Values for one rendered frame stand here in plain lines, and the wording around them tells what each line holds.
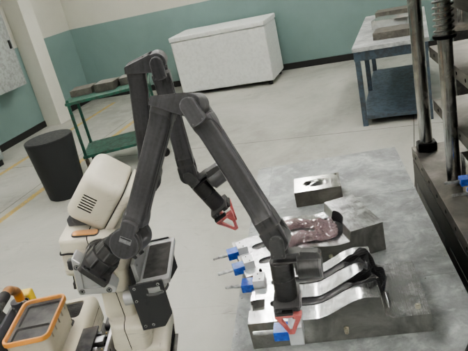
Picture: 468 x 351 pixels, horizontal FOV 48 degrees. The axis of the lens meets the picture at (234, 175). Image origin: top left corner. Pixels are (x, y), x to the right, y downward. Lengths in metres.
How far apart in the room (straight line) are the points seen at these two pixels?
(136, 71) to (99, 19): 8.24
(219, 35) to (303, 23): 1.39
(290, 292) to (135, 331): 0.57
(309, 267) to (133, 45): 8.58
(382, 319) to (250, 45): 6.72
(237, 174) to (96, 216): 0.46
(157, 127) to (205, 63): 6.99
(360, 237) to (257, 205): 0.69
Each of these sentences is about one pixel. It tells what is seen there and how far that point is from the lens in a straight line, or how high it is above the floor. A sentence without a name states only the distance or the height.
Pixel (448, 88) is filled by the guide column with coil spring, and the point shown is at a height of 1.20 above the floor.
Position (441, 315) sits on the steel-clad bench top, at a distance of 1.65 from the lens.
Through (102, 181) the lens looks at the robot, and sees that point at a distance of 1.49.
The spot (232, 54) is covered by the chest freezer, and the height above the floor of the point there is 0.53.
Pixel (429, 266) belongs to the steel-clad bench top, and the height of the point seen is 0.80.
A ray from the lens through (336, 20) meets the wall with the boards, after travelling 8.57.
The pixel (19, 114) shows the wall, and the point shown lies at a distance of 8.82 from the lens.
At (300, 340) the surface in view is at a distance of 1.42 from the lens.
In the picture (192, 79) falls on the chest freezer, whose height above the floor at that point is 0.27.
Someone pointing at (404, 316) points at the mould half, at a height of 0.86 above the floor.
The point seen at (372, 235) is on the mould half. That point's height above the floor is 0.87.
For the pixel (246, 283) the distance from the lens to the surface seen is 1.70.
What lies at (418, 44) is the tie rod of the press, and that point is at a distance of 2.58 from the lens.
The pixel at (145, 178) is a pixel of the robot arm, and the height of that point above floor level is 1.39.
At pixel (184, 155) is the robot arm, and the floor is 1.29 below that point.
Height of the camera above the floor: 1.83
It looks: 22 degrees down
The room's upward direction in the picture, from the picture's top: 13 degrees counter-clockwise
